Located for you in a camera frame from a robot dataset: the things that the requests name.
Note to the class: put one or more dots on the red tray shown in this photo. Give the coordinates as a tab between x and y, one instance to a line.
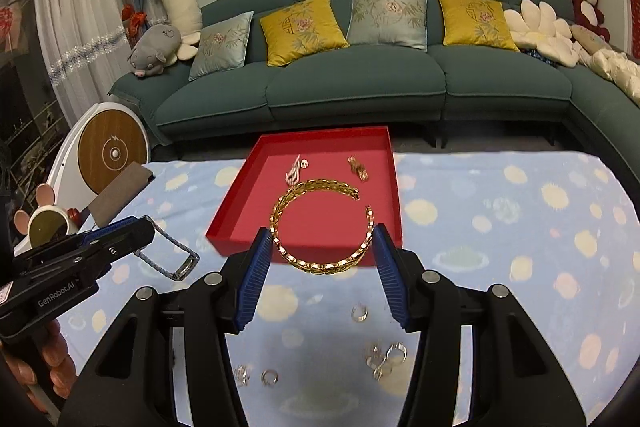
325	152

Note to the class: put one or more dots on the person's left hand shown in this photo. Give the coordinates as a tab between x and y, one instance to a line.
59	357

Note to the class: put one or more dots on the white flower cushion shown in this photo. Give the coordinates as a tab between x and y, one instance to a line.
537	32

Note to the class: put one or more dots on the blue patterned cloth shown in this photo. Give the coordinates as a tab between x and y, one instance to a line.
540	57

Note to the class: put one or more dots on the mouse-eared mirror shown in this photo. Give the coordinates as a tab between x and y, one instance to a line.
45	227

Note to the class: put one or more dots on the grey pig plush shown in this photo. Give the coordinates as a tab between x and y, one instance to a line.
155	47

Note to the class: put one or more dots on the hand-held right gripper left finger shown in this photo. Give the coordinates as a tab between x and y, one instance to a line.
252	277

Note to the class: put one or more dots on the blue planet print tablecloth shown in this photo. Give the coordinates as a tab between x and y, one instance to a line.
500	217

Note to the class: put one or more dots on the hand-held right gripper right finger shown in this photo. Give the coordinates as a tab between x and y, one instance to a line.
390	277

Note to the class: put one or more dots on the red window decoration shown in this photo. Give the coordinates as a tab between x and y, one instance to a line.
10	24

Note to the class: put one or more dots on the pearl bead jewelry piece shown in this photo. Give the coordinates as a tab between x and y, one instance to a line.
294	172

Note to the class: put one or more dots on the teal sofa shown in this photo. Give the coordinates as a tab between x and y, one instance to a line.
350	77

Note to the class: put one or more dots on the red wall hanging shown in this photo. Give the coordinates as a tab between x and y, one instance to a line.
631	7

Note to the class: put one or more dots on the yellow embroidered pillow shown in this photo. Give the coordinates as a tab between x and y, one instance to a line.
472	19
300	29

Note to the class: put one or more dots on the beige round cushion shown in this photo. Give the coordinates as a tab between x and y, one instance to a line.
590	39

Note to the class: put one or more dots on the red curtain bow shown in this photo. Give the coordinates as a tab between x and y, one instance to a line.
134	22

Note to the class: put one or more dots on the red monkey plush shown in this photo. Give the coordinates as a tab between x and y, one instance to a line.
582	2

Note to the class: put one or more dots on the white machine with wooden disc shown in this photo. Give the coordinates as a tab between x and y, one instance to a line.
115	152

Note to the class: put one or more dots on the pale blue embroidered pillow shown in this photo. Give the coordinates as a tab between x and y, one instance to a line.
387	17
220	44

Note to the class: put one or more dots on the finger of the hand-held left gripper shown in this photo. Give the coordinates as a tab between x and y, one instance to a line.
130	244
112	228

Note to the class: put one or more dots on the cream quilt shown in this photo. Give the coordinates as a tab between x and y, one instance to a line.
615	72

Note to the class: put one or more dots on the brown pouch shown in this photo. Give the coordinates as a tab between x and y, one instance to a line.
120	192

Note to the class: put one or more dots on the white sheer curtain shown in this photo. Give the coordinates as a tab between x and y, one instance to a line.
75	7

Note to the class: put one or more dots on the small red knob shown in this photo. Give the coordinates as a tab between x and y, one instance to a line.
74	216

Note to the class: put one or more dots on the white cow plush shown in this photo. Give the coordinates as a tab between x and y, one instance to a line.
177	2

